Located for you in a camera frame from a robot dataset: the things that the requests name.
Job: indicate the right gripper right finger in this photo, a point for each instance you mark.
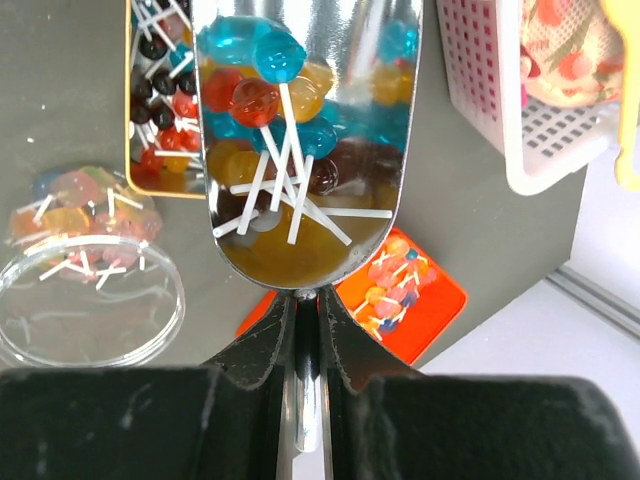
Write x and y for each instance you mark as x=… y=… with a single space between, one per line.
x=385 y=420

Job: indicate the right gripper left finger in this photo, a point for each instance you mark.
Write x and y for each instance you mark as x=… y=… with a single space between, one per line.
x=220 y=420

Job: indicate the orange candy tray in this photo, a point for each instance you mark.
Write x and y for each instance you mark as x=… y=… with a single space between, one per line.
x=401 y=298

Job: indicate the clear glass jar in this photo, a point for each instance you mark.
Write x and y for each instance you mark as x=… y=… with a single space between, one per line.
x=83 y=280

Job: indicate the gold candy tin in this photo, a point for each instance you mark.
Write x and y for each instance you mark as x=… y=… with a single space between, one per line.
x=164 y=132

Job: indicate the silver metal scoop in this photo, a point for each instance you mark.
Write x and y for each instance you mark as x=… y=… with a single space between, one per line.
x=315 y=64

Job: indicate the white plastic basket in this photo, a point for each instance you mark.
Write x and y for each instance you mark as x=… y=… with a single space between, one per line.
x=541 y=144

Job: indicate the floral fabric item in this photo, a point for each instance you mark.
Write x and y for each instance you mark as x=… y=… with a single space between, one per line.
x=570 y=56

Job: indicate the yellow clothes hanger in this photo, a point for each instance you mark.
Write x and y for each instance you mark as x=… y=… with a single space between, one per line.
x=623 y=15

